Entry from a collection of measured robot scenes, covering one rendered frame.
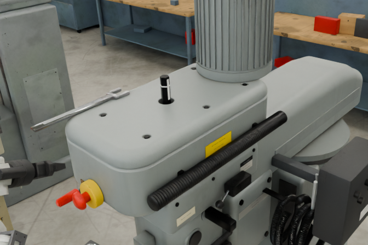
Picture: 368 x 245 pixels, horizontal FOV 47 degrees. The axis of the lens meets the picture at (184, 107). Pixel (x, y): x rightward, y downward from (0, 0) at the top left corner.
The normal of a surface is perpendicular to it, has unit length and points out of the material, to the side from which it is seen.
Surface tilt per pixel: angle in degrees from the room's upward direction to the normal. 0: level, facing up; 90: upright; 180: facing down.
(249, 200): 90
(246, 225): 90
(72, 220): 0
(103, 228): 0
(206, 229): 90
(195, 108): 0
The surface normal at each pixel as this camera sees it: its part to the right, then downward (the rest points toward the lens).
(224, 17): -0.33, 0.44
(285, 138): 0.72, 0.29
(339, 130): -0.05, -0.89
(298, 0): -0.69, 0.36
